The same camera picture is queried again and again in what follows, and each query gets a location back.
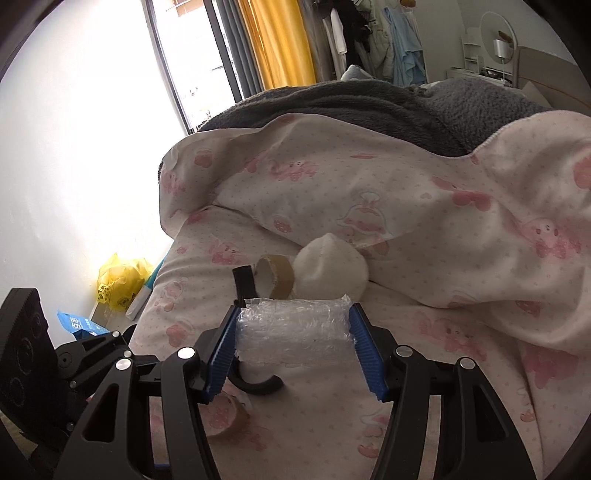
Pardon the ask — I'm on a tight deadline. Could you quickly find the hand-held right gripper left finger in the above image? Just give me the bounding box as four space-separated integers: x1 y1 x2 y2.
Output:
53 304 243 480

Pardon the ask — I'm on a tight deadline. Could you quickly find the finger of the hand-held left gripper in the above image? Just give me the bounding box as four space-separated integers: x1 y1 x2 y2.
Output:
55 325 138 391

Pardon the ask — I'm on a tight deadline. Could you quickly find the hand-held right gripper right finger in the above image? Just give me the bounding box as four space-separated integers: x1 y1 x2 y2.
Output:
347 302 539 480

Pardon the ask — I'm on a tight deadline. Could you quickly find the wide brown tape roll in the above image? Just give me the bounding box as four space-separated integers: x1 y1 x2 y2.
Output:
203 392 250 439

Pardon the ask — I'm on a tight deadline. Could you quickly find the black curved plastic strip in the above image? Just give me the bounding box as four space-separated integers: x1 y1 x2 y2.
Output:
228 264 284 397

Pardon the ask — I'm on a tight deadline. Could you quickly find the white foam wad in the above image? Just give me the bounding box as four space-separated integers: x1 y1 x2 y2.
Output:
294 233 370 301

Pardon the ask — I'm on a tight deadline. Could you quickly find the brown packing tape roll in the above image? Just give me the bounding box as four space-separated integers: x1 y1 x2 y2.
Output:
255 255 295 300

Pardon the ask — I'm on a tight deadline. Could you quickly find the blue paper bag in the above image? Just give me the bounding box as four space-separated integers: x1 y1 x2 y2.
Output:
57 310 112 337

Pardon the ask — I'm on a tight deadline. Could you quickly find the yellow plastic bag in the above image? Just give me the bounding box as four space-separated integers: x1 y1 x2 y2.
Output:
96 253 155 309

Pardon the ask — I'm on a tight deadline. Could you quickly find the pink printed bed sheet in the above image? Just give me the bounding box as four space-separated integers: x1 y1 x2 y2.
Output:
127 203 555 480

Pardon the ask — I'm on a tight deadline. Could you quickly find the pink printed duvet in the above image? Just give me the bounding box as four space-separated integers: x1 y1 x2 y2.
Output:
159 108 591 356

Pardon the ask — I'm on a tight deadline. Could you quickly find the grey fleece blanket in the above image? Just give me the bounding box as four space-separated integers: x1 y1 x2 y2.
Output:
157 76 555 185

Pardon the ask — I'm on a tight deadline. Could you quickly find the pale blue cushion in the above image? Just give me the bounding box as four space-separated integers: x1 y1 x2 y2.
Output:
344 65 384 82

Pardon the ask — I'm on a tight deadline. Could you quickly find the white vanity table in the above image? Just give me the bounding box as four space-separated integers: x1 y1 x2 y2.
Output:
445 65 518 88

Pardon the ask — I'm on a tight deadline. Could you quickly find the sliding glass door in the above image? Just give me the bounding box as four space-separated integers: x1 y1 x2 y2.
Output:
143 0 241 134

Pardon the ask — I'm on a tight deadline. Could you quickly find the off-white jacket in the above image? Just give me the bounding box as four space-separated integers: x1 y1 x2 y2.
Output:
355 0 396 85

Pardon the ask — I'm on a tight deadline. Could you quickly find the light blue garment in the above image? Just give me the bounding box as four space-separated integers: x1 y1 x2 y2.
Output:
385 4 428 87

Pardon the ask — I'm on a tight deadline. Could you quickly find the grey curtain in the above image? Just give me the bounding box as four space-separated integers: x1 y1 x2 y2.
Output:
298 0 334 85
215 0 266 100

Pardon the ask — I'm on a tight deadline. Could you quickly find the white shirt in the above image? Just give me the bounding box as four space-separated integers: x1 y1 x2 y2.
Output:
318 4 349 79

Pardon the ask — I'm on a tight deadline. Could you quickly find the black garment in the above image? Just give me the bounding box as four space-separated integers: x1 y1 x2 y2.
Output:
332 0 376 70

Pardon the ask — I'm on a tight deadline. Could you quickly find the yellow curtain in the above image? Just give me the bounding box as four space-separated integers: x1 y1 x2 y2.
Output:
238 0 319 90

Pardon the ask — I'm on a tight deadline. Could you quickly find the white shelf organizer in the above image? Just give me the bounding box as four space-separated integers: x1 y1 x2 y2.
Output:
462 28 485 72

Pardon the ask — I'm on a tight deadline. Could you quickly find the silver table lamp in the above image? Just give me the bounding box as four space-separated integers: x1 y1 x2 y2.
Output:
492 39 511 77

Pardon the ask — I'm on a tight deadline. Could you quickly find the bed with beige headboard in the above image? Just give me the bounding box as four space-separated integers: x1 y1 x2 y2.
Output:
517 46 591 112

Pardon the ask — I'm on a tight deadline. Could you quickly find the round mirror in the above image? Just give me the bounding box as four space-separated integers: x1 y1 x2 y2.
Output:
480 11 520 65

